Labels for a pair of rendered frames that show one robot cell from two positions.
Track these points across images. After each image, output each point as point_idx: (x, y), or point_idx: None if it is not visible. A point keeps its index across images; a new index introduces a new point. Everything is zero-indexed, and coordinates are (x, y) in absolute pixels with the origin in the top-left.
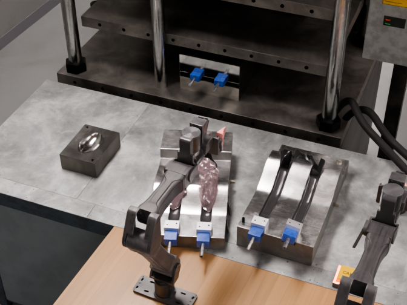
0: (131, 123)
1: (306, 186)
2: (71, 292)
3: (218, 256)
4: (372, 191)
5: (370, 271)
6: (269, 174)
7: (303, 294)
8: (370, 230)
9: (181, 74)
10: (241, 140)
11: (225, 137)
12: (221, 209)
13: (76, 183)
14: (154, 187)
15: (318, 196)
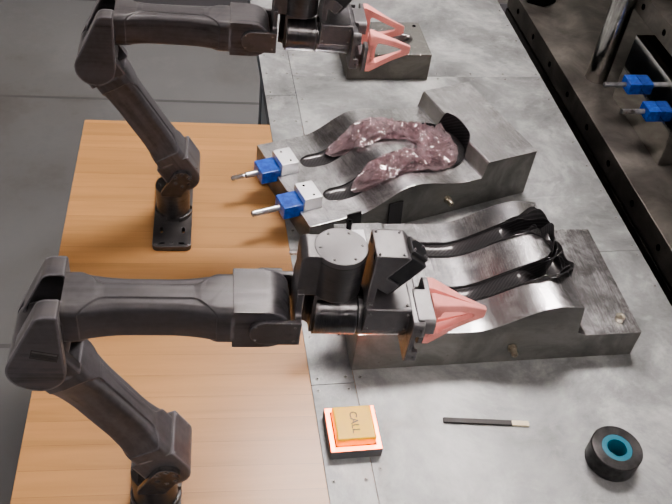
0: (483, 74)
1: (496, 279)
2: (122, 127)
3: (289, 246)
4: (617, 408)
5: (105, 299)
6: (479, 222)
7: (278, 380)
8: (236, 273)
9: (623, 74)
10: (566, 193)
11: (516, 147)
12: (368, 202)
13: (321, 66)
14: (343, 113)
15: (488, 305)
